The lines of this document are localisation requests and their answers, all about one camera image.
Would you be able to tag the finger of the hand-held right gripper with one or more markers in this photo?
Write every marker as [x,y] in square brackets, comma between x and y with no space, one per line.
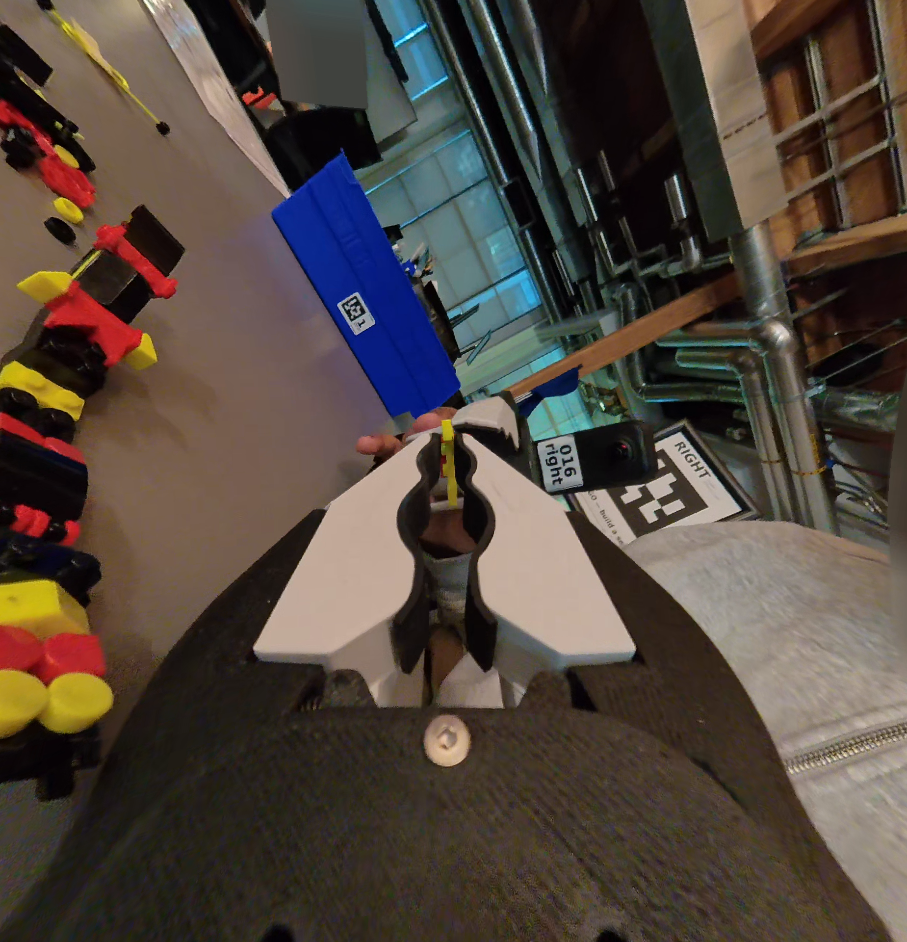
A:
[490,417]

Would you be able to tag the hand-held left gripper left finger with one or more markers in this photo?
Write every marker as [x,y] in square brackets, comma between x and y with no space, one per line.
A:
[335,589]

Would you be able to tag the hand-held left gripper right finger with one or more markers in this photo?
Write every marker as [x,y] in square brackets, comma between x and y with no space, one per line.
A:
[556,581]

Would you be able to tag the yellow lego piece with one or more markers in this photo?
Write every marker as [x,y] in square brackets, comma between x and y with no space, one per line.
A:
[448,460]

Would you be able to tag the row of lego pieces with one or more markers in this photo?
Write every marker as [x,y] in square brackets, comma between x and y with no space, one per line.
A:
[56,603]

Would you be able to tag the person's right hand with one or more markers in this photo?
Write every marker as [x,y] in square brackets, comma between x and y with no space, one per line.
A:
[383,445]

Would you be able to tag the large paned window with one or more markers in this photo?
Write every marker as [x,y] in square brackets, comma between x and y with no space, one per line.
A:
[483,243]

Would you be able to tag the wooden railing beam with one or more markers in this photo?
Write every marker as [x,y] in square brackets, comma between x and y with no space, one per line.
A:
[681,309]

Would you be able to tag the grey zip hoodie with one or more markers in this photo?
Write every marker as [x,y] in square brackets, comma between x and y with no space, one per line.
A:
[792,633]

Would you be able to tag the blue plastic bin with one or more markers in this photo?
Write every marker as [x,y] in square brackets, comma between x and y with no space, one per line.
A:
[328,235]

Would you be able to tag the thin yellow rod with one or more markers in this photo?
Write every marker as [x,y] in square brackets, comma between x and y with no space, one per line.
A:
[163,129]

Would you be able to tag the round silver duct pipe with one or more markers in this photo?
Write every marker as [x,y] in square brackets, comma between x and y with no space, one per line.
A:
[762,279]

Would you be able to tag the rectangular grey duct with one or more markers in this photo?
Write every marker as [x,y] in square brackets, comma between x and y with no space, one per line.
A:
[711,110]

